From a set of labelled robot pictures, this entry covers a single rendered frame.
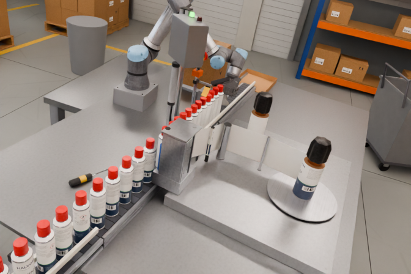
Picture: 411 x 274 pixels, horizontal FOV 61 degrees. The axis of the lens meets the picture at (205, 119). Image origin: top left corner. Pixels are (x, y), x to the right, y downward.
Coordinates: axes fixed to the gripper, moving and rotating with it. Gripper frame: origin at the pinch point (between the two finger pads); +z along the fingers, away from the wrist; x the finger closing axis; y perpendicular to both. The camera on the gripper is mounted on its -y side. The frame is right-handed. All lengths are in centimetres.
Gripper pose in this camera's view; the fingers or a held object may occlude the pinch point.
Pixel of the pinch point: (217, 106)
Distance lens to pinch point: 202.5
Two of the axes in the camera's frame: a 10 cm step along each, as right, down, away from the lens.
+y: 8.9, 3.4, -3.1
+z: -3.6, 9.3, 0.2
